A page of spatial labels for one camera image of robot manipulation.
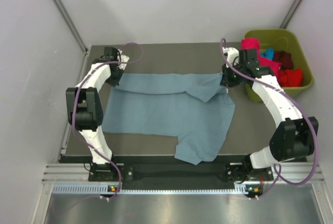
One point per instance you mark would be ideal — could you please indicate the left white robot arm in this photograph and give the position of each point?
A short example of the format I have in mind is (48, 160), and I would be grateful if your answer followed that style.
(85, 112)

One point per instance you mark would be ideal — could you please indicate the left aluminium corner post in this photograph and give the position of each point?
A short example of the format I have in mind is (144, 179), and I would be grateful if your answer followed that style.
(66, 17)

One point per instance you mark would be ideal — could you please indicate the aluminium front rail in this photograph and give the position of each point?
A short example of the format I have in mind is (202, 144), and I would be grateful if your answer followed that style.
(76, 173)

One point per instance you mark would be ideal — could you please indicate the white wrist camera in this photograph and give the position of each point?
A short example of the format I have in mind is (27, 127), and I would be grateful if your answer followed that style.
(122, 60)
(232, 55)

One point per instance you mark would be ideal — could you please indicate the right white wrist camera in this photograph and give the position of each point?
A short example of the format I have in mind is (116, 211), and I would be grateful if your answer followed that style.
(232, 55)

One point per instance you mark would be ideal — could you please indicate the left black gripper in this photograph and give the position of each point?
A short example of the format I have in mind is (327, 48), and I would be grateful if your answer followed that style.
(115, 82)

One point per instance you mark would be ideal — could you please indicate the olive green plastic bin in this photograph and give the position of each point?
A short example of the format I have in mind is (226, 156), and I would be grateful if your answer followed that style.
(285, 40)

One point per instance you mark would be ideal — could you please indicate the red t shirt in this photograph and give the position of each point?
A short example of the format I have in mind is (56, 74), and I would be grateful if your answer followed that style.
(290, 78)

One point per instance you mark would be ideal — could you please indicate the white slotted cable duct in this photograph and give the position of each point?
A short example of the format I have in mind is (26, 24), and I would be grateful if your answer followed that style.
(106, 189)

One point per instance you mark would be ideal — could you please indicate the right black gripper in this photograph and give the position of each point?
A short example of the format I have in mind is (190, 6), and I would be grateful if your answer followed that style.
(226, 80)

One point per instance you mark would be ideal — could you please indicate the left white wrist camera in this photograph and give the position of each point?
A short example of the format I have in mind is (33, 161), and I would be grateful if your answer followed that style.
(122, 60)

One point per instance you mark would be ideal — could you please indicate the cyan t shirt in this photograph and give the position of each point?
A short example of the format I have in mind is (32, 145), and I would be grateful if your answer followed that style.
(268, 54)

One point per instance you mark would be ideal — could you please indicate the light blue t shirt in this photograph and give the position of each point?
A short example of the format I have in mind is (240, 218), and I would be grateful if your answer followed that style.
(194, 108)

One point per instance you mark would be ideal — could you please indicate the aluminium corner post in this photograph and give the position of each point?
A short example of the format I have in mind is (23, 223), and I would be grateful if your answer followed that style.
(296, 3)
(66, 17)

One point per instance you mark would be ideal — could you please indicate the right aluminium corner post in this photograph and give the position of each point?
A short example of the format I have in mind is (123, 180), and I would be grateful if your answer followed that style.
(296, 3)

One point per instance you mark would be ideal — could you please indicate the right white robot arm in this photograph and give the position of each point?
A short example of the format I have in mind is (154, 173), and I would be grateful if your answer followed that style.
(296, 133)

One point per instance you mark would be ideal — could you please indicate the pink t shirt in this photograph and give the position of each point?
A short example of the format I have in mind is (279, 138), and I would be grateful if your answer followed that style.
(253, 43)

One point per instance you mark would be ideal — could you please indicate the dark maroon t shirt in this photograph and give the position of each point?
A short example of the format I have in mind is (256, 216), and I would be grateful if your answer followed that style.
(284, 59)

